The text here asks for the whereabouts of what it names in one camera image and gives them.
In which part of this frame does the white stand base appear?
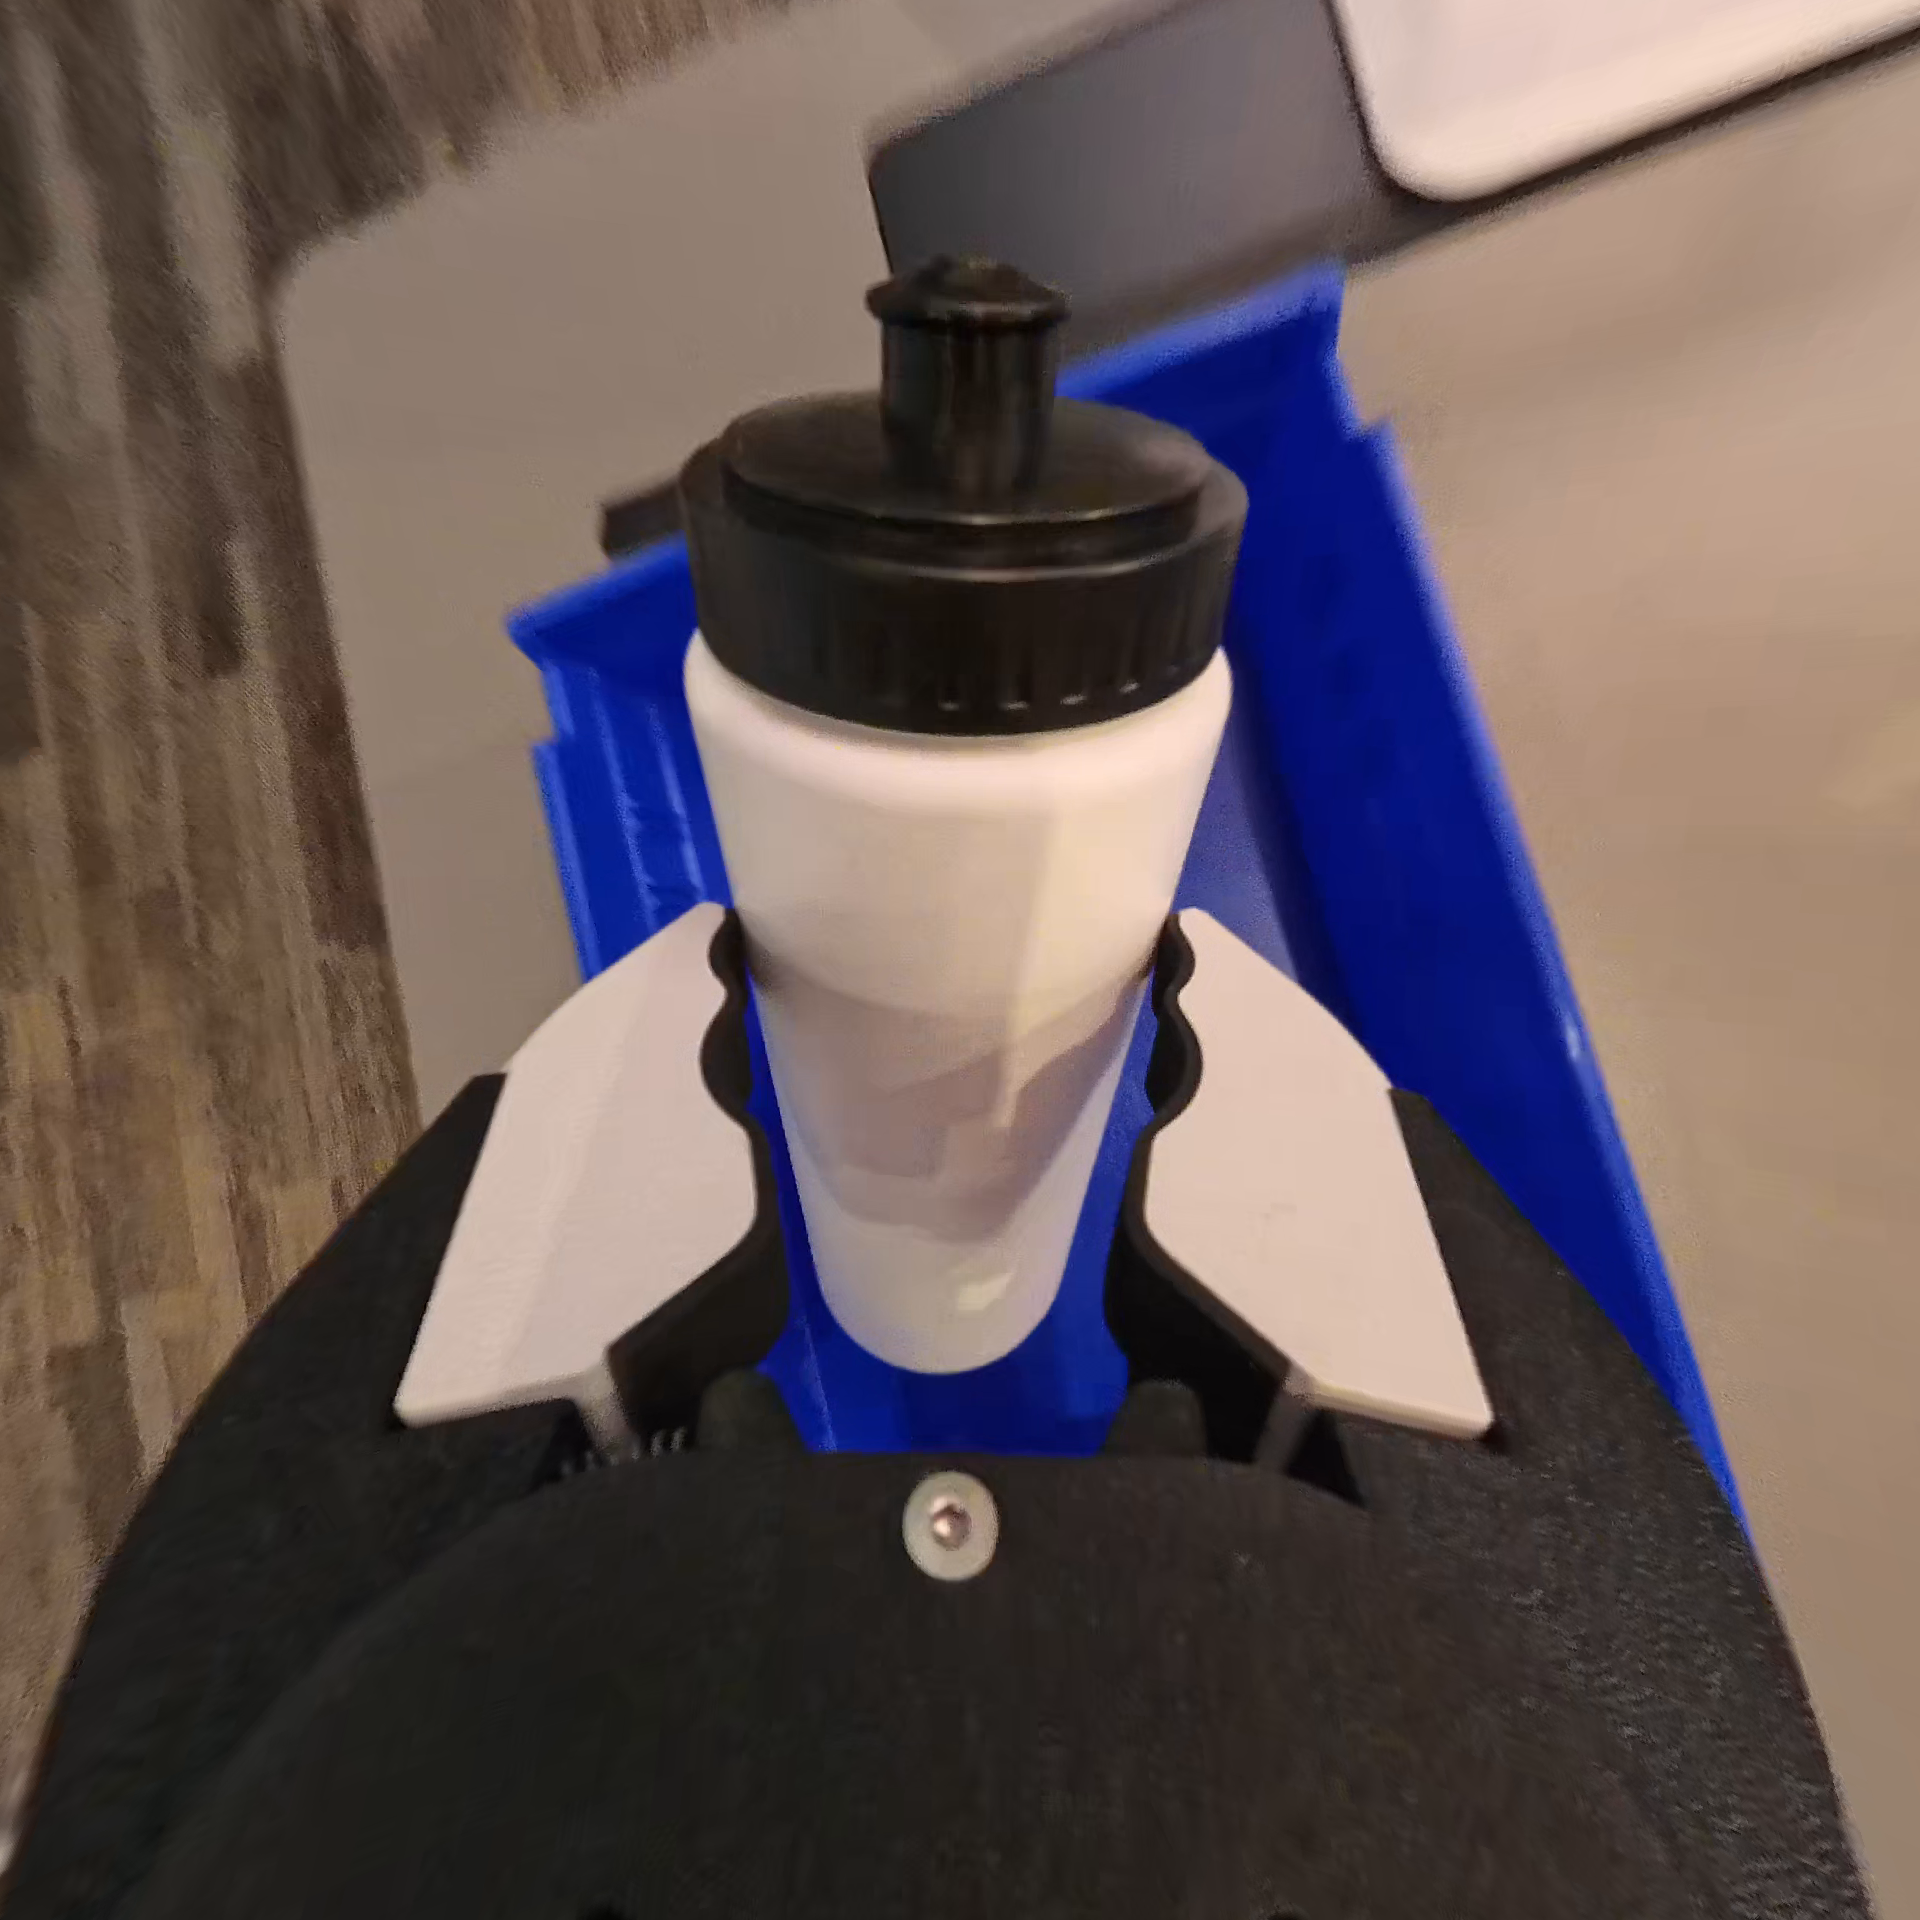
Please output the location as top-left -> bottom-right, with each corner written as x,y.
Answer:
1332,0 -> 1920,202

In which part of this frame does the blue plastic bin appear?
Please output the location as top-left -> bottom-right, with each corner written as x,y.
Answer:
505,261 -> 1749,1562

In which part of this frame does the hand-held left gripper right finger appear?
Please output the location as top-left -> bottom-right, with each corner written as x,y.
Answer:
1108,906 -> 1494,1478

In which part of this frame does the black bottle lid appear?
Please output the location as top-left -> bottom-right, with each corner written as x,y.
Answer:
679,256 -> 1249,738

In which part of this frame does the black table cable cover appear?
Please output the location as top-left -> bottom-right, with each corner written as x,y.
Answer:
867,0 -> 1412,352

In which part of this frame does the white plastic bottle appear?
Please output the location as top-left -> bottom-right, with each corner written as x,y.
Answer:
683,631 -> 1233,1376

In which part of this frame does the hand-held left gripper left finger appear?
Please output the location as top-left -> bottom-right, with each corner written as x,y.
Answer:
388,906 -> 793,1462

